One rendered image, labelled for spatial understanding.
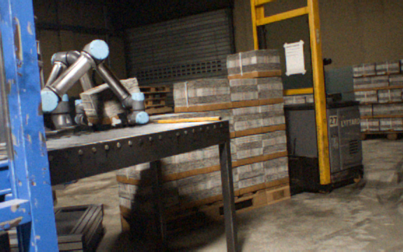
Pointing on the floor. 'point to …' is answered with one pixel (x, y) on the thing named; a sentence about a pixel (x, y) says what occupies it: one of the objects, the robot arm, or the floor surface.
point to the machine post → (24, 121)
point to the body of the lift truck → (345, 125)
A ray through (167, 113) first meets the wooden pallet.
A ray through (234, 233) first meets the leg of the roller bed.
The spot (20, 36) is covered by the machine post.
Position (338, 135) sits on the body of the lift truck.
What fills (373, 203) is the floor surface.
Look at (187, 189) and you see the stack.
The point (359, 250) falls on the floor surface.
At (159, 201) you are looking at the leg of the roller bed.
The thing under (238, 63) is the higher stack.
